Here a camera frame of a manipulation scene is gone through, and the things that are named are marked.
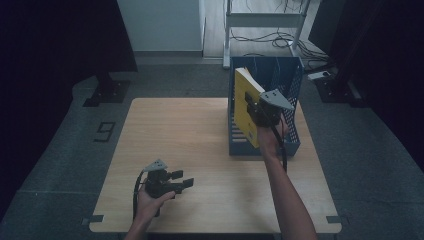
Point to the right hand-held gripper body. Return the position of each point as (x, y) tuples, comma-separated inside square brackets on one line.
[(268, 113)]

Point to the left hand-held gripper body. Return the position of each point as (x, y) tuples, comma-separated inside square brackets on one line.
[(158, 183)]

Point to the yellow book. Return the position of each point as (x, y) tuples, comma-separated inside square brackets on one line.
[(241, 110)]

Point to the blue file rack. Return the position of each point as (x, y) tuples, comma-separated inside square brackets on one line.
[(243, 151)]

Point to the person's left hand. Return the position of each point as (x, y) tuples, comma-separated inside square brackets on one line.
[(148, 205)]

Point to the person's right hand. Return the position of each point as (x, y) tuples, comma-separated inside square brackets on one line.
[(270, 140)]

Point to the white power strip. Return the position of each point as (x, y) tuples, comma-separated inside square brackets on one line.
[(318, 75)]

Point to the black stand base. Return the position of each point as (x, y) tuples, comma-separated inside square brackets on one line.
[(110, 91), (336, 91)]

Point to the grey tape piece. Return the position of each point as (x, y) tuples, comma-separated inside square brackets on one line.
[(335, 219), (95, 219)]

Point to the dark curtain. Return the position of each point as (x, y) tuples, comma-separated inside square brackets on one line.
[(60, 36), (383, 43)]

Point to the white metal desk frame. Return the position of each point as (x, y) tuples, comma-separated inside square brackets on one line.
[(263, 19)]

